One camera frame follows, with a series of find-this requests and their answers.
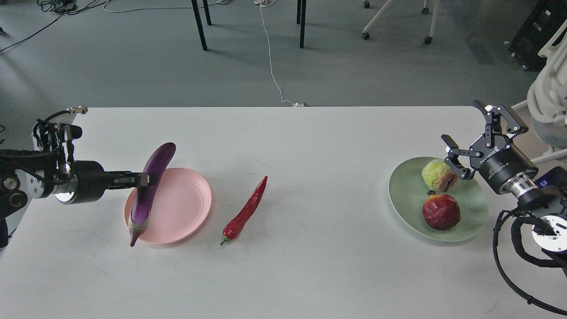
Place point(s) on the black equipment case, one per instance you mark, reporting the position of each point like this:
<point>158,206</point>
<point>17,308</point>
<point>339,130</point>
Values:
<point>541,24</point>

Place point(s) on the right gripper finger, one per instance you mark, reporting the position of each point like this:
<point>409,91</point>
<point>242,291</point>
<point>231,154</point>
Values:
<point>502,125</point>
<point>452,158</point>

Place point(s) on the yellow-green custard apple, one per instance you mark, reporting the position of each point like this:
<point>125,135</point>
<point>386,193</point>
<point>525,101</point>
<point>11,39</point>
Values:
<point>438,176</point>

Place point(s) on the red chili pepper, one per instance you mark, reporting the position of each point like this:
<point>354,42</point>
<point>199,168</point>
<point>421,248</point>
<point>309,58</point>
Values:
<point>232,230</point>

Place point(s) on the purple eggplant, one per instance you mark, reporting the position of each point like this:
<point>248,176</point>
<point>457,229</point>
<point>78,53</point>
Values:
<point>140,211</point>

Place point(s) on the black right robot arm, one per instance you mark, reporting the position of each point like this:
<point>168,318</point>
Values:
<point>538,231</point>

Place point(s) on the red pomegranate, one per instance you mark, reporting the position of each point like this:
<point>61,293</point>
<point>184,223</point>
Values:
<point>441,211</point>

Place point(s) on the black table leg left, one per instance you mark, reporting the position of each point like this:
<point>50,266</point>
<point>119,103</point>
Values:
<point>199,22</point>

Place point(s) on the black table leg right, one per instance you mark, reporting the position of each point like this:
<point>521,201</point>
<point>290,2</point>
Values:
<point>301,6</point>

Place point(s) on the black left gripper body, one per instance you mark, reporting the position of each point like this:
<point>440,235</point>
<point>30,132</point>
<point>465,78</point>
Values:
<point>89,184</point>

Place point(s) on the green plate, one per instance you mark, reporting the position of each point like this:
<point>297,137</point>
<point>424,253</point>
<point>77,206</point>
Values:
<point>407,192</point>

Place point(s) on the white office chair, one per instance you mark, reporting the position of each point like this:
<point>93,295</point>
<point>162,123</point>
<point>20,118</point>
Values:
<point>546,99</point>

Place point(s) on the white chair base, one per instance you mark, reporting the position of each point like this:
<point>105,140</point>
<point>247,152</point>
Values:
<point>383,15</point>

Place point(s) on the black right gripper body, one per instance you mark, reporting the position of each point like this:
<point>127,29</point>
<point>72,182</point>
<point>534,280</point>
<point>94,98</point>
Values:
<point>501,163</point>

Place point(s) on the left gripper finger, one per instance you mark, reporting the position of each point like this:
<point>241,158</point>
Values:
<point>128,179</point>

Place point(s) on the pink plate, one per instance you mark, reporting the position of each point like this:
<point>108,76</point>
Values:
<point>181,205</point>

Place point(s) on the black table leg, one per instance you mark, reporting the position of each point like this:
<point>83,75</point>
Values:
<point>301,6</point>
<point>199,22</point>

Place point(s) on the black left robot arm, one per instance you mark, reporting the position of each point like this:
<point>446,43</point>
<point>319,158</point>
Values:
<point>51,169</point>

